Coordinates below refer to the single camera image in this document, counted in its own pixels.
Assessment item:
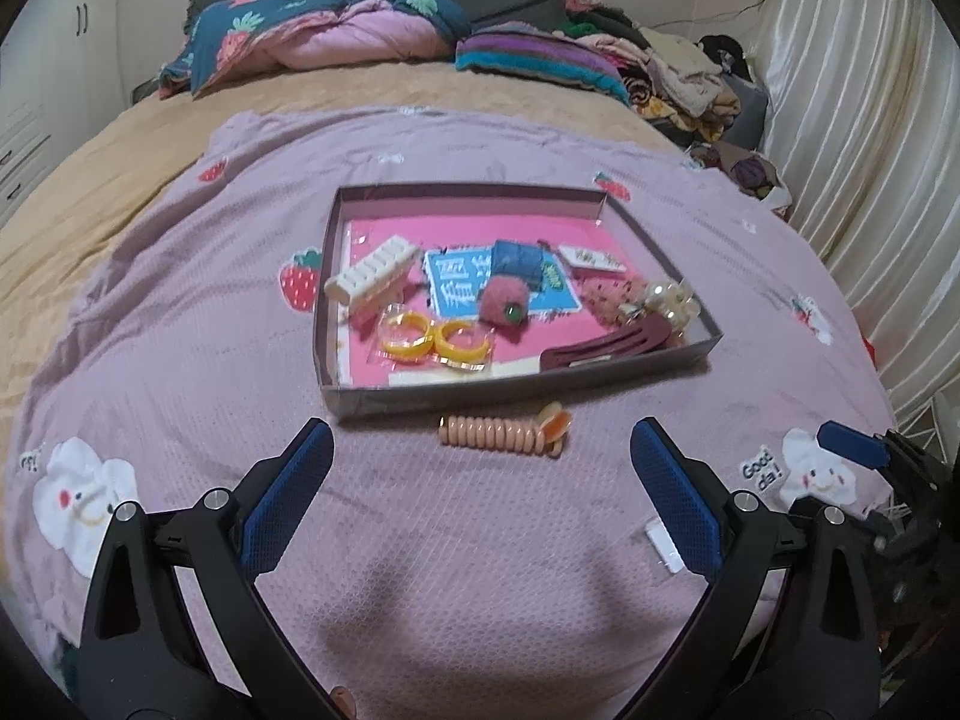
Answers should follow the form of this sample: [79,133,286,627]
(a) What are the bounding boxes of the maroon hair clip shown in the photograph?
[540,315,676,374]

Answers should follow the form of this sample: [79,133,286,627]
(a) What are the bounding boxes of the white glossy curtain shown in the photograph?
[750,0,960,451]

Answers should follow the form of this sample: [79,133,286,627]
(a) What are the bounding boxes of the pink pompom hair clip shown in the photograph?
[480,274,535,327]

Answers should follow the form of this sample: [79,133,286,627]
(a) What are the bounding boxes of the shallow box with pink lining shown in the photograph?
[310,184,725,421]

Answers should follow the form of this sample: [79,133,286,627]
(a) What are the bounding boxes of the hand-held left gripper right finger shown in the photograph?
[631,418,878,720]

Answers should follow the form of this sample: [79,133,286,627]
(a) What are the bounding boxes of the speckled pink hair clip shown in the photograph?
[581,277,650,327]

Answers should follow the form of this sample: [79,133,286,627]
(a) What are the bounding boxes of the white hair claw clip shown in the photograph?
[324,235,419,316]

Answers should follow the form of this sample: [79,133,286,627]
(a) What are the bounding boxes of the blue hair accessory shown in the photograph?
[491,238,548,290]

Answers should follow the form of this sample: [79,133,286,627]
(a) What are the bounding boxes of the pearl hair clip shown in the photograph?
[641,279,702,335]

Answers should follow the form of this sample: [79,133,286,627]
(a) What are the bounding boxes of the purple printed blanket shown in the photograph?
[0,109,901,720]

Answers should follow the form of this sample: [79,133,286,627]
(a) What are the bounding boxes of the blue pink floral quilt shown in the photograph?
[157,0,470,98]

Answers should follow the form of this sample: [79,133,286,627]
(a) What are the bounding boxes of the white wardrobe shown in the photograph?
[0,0,125,233]

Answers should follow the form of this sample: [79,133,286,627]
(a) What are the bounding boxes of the striped purple teal blanket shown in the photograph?
[455,24,631,106]

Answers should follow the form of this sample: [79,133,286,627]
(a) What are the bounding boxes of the small white earring card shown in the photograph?
[559,244,627,275]

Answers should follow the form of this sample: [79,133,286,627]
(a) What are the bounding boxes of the small clear white clip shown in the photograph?
[645,517,687,575]

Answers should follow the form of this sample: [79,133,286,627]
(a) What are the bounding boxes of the peach spiral hair tie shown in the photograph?
[439,403,575,458]

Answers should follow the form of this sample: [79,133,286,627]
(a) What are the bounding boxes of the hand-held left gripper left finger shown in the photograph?
[79,418,335,720]

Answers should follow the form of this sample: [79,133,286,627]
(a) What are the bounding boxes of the tan bed sheet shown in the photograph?
[0,64,676,361]

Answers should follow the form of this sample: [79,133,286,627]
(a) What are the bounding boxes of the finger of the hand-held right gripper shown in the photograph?
[817,420,938,482]

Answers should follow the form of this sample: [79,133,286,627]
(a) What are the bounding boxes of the yellow hoop earrings packet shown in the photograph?
[375,307,496,374]

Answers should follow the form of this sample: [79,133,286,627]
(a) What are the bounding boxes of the pile of clothes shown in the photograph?
[555,0,796,211]

